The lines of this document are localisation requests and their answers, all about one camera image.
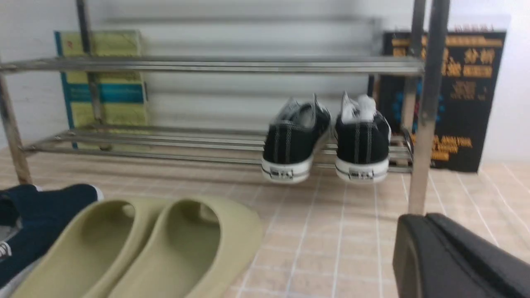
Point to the yellow teal book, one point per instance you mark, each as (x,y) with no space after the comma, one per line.
(123,95)

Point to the black orange text book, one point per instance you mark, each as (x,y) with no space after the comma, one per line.
(470,67)

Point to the navy slip-on shoe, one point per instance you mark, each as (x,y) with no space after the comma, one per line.
(12,235)
(43,215)

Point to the navy slip-on shoe left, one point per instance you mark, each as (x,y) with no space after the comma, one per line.
(12,235)

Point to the green slipper left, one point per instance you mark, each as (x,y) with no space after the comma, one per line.
(94,251)

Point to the green slipper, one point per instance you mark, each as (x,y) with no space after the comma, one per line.
(94,251)
(198,247)

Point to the green slipper right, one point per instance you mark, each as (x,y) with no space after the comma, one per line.
(198,247)

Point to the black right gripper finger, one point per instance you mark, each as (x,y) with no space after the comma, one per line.
(436,257)

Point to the black canvas sneaker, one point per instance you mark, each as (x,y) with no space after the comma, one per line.
(295,136)
(363,138)

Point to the metal shoe rack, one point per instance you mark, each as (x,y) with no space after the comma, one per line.
(411,66)

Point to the navy slip-on shoe right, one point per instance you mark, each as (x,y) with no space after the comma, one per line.
(43,215)

